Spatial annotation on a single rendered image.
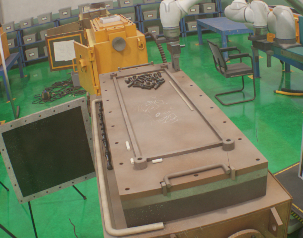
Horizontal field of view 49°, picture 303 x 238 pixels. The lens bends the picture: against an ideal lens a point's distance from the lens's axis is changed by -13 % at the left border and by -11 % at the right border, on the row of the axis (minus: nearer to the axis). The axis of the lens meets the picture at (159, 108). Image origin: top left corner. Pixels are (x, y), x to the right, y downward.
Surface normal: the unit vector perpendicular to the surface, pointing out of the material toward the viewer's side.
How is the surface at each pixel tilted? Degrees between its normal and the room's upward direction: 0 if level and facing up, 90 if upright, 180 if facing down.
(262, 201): 0
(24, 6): 90
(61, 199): 0
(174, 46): 90
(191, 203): 90
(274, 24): 88
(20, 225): 0
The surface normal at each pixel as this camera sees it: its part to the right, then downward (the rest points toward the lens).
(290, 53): -0.92, 0.24
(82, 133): 0.55, 0.26
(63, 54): -0.10, 0.38
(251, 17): -0.74, 0.36
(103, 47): 0.22, 0.34
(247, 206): -0.11, -0.92
